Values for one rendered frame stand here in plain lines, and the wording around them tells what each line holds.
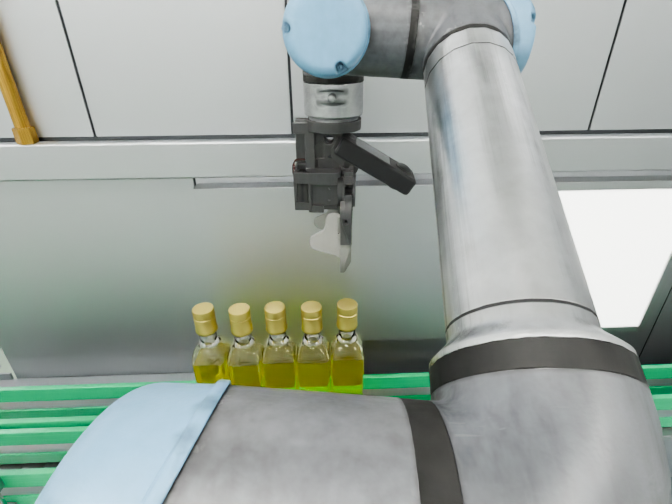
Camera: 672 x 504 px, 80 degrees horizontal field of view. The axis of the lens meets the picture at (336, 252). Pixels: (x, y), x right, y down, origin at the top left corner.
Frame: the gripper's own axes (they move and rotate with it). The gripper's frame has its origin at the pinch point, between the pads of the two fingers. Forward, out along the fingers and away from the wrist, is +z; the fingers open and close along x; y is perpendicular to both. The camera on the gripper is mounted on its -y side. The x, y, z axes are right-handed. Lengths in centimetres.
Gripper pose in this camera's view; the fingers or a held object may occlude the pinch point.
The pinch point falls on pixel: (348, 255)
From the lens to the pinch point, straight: 61.0
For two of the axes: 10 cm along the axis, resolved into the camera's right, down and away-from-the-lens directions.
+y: -10.0, -0.2, 0.5
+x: -0.5, 4.8, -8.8
